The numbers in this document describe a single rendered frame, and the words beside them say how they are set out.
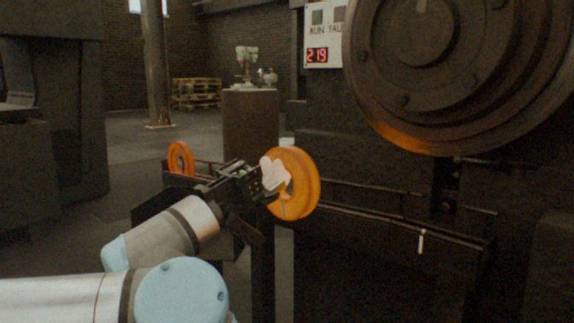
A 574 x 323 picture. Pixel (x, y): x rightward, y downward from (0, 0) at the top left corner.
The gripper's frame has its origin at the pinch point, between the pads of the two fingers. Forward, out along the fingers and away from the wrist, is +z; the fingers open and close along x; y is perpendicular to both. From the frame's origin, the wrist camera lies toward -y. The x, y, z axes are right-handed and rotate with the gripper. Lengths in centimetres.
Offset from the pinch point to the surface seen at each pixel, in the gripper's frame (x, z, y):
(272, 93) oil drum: 212, 185, -55
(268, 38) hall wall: 690, 631, -80
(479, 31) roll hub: -29.2, 20.9, 21.8
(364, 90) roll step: -4.7, 23.4, 10.4
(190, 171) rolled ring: 80, 17, -26
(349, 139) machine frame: 6.5, 30.5, -6.5
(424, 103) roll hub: -21.9, 16.6, 10.8
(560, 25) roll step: -39, 27, 21
